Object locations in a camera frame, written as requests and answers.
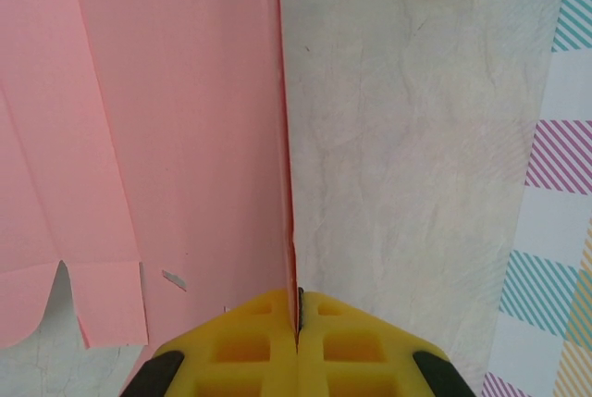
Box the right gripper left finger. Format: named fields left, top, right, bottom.
left=119, top=289, right=300, bottom=397

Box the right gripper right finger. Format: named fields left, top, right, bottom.
left=295, top=291, right=473, bottom=397

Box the pink paper box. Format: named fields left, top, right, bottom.
left=0, top=0, right=300, bottom=352

